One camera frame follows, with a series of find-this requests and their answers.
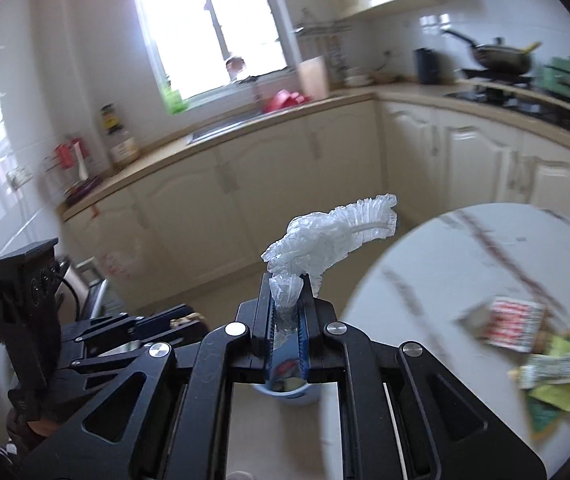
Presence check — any kitchen window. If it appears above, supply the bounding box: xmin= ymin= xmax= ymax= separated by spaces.
xmin=132 ymin=0 xmax=289 ymax=99

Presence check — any metal sink faucet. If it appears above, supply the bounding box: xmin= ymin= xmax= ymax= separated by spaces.
xmin=224 ymin=55 xmax=262 ymax=111

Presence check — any cream base cabinet run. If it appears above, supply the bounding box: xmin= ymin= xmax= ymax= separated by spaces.
xmin=60 ymin=85 xmax=570 ymax=312

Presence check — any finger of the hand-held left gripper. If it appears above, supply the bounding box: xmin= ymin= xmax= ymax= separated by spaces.
xmin=61 ymin=304 xmax=194 ymax=344
xmin=66 ymin=322 xmax=211 ymax=376

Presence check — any steel sink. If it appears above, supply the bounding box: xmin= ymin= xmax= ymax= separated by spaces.
xmin=187 ymin=114 xmax=266 ymax=144

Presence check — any white and green packet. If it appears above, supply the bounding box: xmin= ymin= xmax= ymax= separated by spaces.
xmin=507 ymin=351 xmax=570 ymax=391

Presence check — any glass jar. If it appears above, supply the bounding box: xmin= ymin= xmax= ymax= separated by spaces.
xmin=108 ymin=127 xmax=141 ymax=164

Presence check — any black gas stove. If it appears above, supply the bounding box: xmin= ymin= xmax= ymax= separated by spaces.
xmin=444 ymin=82 xmax=570 ymax=132

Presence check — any light green wrapper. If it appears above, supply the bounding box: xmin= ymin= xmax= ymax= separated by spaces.
xmin=530 ymin=332 xmax=570 ymax=414

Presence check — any dark bottle yellow label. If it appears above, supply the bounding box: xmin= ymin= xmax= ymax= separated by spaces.
xmin=100 ymin=103 xmax=122 ymax=136

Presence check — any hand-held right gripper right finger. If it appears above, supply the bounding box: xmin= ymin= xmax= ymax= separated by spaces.
xmin=297 ymin=272 xmax=549 ymax=480

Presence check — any black wok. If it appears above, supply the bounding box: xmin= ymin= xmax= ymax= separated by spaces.
xmin=442 ymin=29 xmax=541 ymax=75

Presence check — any red and white packet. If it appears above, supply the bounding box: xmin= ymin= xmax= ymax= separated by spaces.
xmin=458 ymin=297 xmax=549 ymax=354

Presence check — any wooden cutting board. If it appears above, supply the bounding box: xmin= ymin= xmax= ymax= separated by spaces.
xmin=297 ymin=55 xmax=330 ymax=101

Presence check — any red and white container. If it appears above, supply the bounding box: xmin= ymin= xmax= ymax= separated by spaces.
xmin=54 ymin=137 xmax=88 ymax=184

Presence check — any round white marble table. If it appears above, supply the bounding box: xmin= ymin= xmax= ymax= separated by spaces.
xmin=337 ymin=202 xmax=570 ymax=466

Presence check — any light blue trash bin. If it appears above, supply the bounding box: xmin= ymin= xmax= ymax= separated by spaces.
xmin=252 ymin=379 xmax=322 ymax=408

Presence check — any black kettle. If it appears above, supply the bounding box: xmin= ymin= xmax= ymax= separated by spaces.
xmin=414 ymin=47 xmax=441 ymax=85

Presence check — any red crumpled bag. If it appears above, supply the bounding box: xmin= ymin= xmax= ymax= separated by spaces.
xmin=263 ymin=88 xmax=312 ymax=114

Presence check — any wall utensil rack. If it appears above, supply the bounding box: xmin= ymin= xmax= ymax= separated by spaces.
xmin=292 ymin=9 xmax=354 ymax=76

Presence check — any green electric cooker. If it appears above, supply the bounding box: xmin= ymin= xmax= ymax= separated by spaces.
xmin=534 ymin=55 xmax=570 ymax=111

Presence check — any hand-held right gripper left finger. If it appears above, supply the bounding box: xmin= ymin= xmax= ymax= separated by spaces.
xmin=20 ymin=272 xmax=278 ymax=480

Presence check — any green plastic bottle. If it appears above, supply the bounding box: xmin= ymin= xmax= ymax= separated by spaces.
xmin=161 ymin=84 xmax=187 ymax=115

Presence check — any clear plastic cover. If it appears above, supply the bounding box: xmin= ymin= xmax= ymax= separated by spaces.
xmin=261 ymin=192 xmax=399 ymax=351

